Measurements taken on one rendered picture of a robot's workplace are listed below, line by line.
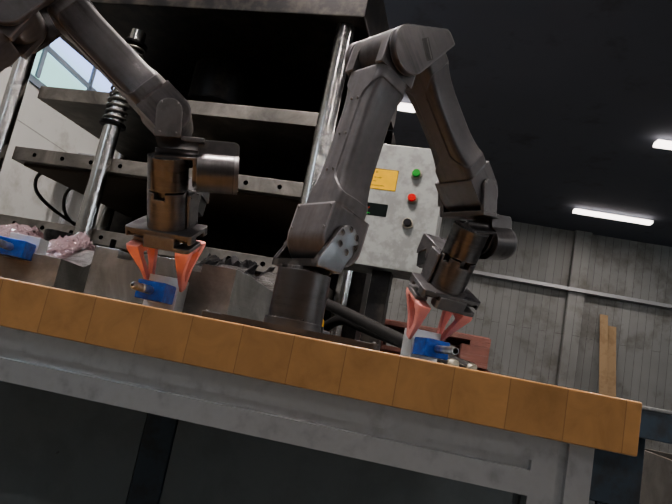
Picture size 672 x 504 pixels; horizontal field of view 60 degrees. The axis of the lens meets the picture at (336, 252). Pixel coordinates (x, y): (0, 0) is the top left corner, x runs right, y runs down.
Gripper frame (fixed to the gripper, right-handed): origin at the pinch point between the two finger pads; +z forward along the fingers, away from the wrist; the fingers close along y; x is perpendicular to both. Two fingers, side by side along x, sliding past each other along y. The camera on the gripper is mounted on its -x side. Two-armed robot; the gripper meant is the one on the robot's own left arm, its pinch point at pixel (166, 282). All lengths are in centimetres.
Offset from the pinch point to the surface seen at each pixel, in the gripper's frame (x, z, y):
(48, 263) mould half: -2.9, 1.8, 22.0
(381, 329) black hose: -50, 25, -31
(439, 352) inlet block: -4.6, 5.3, -42.3
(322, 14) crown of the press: -115, -46, 5
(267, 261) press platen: -85, 27, 8
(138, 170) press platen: -101, 9, 60
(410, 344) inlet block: -8.6, 6.9, -37.9
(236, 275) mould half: -6.0, -0.7, -9.0
